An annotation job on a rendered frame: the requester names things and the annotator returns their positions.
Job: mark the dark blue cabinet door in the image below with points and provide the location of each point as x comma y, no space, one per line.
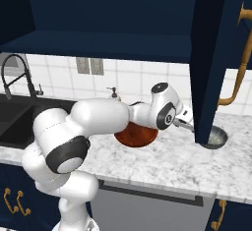
208,61

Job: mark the black sink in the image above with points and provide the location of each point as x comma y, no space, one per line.
16,120

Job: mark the soap dispenser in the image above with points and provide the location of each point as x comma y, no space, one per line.
114,94

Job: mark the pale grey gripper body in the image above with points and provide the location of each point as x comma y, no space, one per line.
183,124

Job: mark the grey wall outlet plate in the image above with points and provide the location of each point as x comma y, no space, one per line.
83,66
97,66

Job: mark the dark blue open wall cabinet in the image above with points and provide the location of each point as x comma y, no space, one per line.
108,15

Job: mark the grey dishwasher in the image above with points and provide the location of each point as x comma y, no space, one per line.
147,213

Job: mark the black spring tap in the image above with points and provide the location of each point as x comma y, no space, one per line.
27,74

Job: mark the red-brown bowl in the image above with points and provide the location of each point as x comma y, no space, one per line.
136,137

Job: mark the grey metal bowl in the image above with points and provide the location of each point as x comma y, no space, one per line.
217,137

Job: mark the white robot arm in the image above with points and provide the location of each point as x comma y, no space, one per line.
98,115

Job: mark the dark blue base cupboard door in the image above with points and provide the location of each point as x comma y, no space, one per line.
5,179
36,208
238,217

